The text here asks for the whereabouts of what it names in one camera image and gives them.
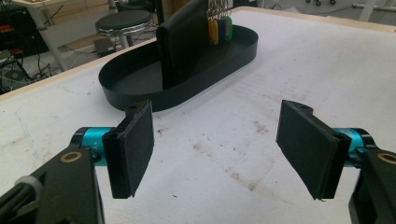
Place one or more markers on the black wallet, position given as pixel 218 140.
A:
pixel 183 46

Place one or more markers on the black round stool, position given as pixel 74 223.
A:
pixel 123 20

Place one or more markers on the black computer tower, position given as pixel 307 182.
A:
pixel 15 31

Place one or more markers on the white metal frame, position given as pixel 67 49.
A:
pixel 372 9

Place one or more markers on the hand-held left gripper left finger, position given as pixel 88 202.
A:
pixel 130 149

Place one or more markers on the white foam mat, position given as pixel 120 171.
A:
pixel 218 140

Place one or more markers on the white table leg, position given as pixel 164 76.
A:
pixel 49 46

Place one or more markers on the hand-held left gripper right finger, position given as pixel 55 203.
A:
pixel 308 146

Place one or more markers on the black oval tray with stand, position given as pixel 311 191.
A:
pixel 140 77

